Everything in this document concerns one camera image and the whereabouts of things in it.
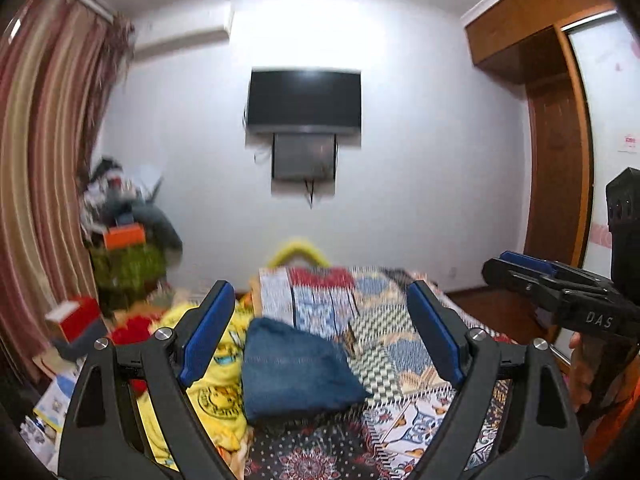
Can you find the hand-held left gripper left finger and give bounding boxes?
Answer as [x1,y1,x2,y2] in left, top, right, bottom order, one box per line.
[57,280,237,480]

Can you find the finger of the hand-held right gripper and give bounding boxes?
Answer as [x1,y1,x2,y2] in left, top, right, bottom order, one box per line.
[481,258,554,307]
[499,250,557,277]

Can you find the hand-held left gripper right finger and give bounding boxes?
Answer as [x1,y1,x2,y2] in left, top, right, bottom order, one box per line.
[406,280,587,480]

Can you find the blue denim jacket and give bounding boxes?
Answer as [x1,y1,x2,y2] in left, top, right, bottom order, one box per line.
[241,316,373,423]

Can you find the person's right forearm orange sleeve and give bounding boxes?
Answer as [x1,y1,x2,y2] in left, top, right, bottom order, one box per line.
[581,382,640,463]

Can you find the person's right hand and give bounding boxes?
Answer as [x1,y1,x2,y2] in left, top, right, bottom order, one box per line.
[568,332,597,412]

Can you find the patchwork patterned bedspread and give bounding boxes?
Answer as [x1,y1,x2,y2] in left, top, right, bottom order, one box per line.
[245,264,517,480]

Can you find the yellow duck print blanket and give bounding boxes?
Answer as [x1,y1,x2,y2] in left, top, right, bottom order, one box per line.
[134,294,257,472]

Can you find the red fluffy cloth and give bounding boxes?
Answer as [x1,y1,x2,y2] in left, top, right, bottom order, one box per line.
[111,311,167,396]

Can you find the green patterned bag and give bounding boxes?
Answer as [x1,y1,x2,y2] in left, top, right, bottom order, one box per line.
[90,244,169,307]

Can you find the dark grey cushion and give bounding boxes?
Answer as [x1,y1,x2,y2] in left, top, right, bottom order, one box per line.
[127,200,184,262]

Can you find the yellow plush pillow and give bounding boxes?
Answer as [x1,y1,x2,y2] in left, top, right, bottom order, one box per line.
[266,237,332,269]

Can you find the orange box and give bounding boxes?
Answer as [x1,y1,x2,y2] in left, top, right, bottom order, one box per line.
[102,225,147,251]

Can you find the red and white box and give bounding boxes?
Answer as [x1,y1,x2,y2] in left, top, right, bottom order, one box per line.
[45,296,109,345]

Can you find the pile of assorted clutter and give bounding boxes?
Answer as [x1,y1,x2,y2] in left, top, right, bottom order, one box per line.
[79,156,166,241]

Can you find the stack of printed cardboard boxes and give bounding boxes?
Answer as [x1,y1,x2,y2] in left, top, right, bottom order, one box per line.
[19,369,82,467]

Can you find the grey box under television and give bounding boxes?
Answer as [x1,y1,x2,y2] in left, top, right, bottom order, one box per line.
[271,132,337,197]

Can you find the wooden wardrobe with white panel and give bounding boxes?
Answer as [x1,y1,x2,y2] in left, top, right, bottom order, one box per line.
[462,0,640,283]

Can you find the striped red curtain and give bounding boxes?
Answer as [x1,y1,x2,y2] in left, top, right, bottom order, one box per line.
[0,0,137,377]

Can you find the white air conditioner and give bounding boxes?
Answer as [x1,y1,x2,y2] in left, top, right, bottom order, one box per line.
[130,4,236,55]

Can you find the black wall television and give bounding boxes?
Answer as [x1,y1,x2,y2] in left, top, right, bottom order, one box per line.
[244,66,364,137]

